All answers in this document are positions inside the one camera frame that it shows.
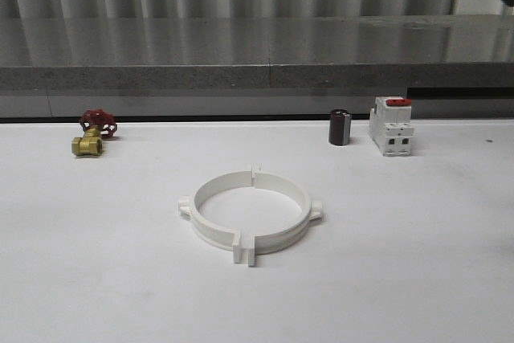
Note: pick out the white red circuit breaker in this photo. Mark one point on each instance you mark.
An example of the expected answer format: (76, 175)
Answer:
(389, 125)

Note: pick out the grey stone countertop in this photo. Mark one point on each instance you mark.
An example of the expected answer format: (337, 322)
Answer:
(465, 55)

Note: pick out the white half pipe clamp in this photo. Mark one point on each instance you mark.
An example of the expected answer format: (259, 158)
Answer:
(214, 234)
(293, 231)

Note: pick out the black cylindrical capacitor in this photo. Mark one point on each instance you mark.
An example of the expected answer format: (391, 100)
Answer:
(339, 128)

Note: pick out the brass valve red handle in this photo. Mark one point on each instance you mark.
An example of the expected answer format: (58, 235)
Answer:
(97, 125)

